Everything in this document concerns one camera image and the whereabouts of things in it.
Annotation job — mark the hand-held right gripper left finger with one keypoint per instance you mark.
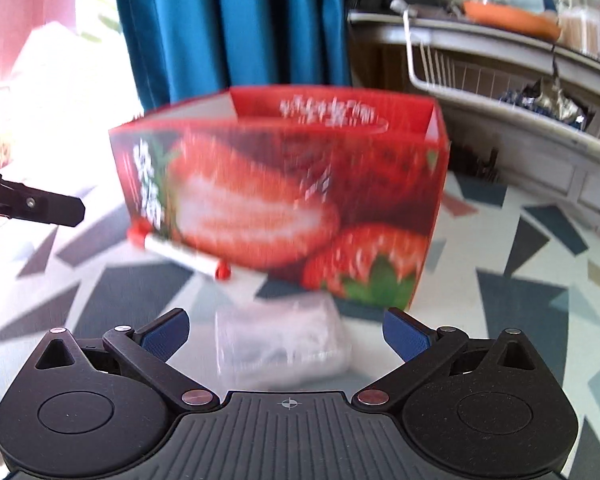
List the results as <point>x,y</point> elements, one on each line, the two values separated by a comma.
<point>165,336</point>

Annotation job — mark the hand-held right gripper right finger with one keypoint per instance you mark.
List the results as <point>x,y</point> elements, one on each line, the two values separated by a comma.
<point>406,336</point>

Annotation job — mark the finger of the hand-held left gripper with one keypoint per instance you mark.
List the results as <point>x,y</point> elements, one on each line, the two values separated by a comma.
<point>40,207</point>

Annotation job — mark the red and white marker pen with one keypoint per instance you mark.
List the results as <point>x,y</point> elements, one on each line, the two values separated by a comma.
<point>180,252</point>

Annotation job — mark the clear plastic case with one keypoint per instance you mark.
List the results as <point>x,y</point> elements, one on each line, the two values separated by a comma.
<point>280,345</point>

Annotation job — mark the red strawberry print cardboard box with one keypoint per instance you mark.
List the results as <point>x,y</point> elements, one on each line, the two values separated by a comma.
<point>280,185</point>

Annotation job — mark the pink curtain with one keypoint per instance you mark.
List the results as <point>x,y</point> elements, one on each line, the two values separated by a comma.
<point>25,5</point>

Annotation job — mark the white vanity desk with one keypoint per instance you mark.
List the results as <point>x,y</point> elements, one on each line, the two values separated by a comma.
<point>530,160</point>

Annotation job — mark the blue curtain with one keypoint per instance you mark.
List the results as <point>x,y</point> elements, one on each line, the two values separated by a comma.
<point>205,25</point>

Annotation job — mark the silver foil packet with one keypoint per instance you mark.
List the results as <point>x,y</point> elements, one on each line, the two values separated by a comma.
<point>550,102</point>

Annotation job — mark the clear cotton swab box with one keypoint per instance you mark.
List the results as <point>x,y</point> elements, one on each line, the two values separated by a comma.
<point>582,30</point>

